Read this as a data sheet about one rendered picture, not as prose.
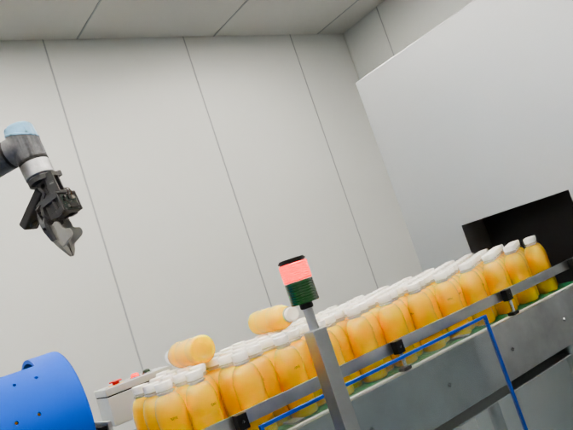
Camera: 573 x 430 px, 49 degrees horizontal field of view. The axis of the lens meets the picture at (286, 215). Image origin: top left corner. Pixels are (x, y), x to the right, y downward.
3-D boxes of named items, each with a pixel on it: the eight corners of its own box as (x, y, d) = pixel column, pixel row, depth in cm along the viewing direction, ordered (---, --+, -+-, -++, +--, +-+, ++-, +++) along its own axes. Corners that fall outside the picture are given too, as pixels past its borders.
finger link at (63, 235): (76, 249, 153) (60, 215, 154) (60, 259, 155) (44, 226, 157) (84, 247, 156) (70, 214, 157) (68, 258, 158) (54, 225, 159)
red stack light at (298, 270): (278, 287, 137) (273, 270, 138) (301, 279, 141) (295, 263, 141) (294, 281, 132) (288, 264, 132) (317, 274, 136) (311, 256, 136)
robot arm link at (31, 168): (13, 171, 158) (37, 171, 166) (20, 187, 158) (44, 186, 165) (33, 156, 156) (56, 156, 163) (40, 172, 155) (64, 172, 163)
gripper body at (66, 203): (63, 212, 153) (43, 169, 155) (40, 229, 156) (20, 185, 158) (84, 210, 160) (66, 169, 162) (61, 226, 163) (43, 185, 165)
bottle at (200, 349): (193, 330, 154) (164, 340, 168) (188, 359, 151) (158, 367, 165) (219, 337, 157) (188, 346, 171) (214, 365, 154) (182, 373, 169)
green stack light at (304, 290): (286, 309, 137) (278, 287, 137) (308, 300, 140) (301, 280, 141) (302, 304, 132) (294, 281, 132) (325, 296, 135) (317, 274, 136)
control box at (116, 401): (103, 427, 174) (93, 390, 175) (168, 399, 186) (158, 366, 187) (115, 427, 166) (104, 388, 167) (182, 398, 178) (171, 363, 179)
